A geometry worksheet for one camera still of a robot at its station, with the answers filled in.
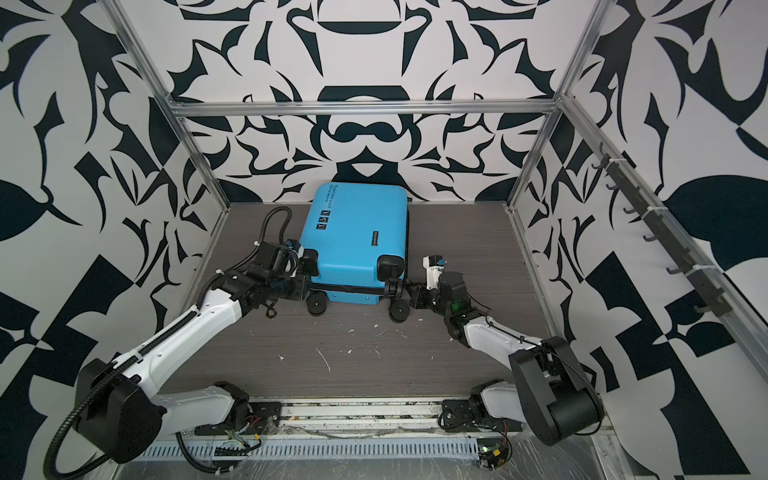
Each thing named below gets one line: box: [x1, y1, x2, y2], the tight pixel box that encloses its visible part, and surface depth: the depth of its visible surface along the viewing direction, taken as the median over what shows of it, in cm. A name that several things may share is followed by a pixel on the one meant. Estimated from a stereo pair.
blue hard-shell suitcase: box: [298, 182, 410, 323], surface depth 87 cm
